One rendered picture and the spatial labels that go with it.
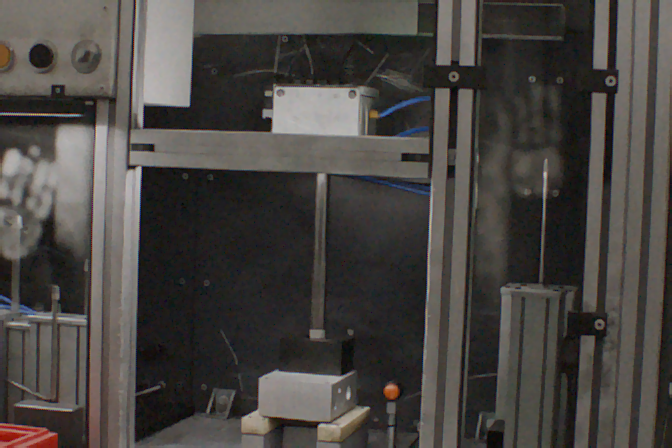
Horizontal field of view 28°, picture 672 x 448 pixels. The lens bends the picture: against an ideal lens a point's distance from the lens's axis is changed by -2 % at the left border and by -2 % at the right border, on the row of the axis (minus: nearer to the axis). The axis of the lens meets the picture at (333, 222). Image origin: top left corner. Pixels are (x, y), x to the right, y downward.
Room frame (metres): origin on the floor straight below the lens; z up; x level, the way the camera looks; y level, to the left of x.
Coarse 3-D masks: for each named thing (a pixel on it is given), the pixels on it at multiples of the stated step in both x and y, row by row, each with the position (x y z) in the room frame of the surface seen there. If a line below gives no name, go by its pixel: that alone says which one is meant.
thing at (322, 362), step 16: (320, 176) 1.76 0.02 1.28; (320, 192) 1.76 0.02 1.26; (320, 208) 1.76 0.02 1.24; (320, 224) 1.76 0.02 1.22; (320, 240) 1.76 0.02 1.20; (320, 256) 1.76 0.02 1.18; (320, 272) 1.76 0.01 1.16; (320, 288) 1.76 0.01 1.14; (320, 304) 1.76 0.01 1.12; (320, 320) 1.76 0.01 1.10; (288, 336) 1.76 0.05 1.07; (304, 336) 1.77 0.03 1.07; (320, 336) 1.76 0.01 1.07; (336, 336) 1.78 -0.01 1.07; (288, 352) 1.74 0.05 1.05; (304, 352) 1.74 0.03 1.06; (320, 352) 1.73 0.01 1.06; (336, 352) 1.73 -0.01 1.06; (352, 352) 1.78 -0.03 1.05; (288, 368) 1.74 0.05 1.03; (304, 368) 1.74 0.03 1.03; (320, 368) 1.73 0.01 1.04; (336, 368) 1.73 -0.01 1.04; (352, 368) 1.78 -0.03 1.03
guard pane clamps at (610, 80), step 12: (432, 72) 1.51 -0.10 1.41; (444, 72) 1.51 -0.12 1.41; (456, 72) 1.50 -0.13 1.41; (468, 72) 1.50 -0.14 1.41; (480, 72) 1.50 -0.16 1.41; (588, 72) 1.47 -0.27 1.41; (600, 72) 1.46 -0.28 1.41; (612, 72) 1.46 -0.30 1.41; (432, 84) 1.51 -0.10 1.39; (444, 84) 1.51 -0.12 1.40; (456, 84) 1.50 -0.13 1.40; (468, 84) 1.50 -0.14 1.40; (480, 84) 1.50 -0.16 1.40; (588, 84) 1.47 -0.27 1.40; (600, 84) 1.46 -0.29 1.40; (612, 84) 1.46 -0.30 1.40; (576, 312) 1.47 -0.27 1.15; (588, 312) 1.46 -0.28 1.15; (600, 312) 1.46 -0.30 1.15; (576, 324) 1.47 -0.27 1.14; (588, 324) 1.46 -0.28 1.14; (600, 324) 1.46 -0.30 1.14
